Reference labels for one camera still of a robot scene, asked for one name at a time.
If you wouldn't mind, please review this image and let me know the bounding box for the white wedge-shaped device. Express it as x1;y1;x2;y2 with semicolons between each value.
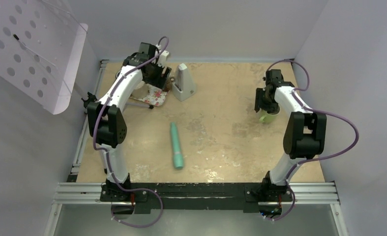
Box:
172;63;197;102

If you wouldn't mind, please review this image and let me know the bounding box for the purple cable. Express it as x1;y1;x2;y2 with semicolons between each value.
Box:
92;35;170;229
265;59;360;183

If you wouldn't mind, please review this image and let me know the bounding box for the white perforated panel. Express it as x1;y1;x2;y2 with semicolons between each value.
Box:
0;0;88;115

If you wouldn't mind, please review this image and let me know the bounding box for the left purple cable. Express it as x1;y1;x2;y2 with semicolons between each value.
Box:
92;35;170;229

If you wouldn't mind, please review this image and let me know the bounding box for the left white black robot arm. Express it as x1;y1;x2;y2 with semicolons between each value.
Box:
87;43;169;201

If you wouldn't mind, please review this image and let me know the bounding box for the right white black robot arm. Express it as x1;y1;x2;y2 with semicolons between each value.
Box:
254;69;327;200

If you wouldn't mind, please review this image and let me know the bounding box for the teal cylindrical tube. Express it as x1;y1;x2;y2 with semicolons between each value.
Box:
170;122;184;170

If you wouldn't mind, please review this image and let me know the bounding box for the floral tray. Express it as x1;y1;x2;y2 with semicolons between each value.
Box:
130;84;169;107

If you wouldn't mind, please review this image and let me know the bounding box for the brown striped mug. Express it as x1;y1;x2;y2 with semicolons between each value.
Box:
163;77;174;92

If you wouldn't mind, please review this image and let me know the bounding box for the light green mug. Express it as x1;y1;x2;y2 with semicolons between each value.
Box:
259;110;279;123

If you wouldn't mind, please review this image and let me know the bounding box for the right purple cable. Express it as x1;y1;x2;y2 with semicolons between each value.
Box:
265;59;360;183

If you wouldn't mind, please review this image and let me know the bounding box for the aluminium frame rail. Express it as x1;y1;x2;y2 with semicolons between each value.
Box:
44;182;349;236

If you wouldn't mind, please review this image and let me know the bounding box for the beige mug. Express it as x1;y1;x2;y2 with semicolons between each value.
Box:
132;81;149;99

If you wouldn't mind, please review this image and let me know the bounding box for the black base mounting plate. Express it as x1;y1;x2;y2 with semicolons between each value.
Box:
100;181;293;215

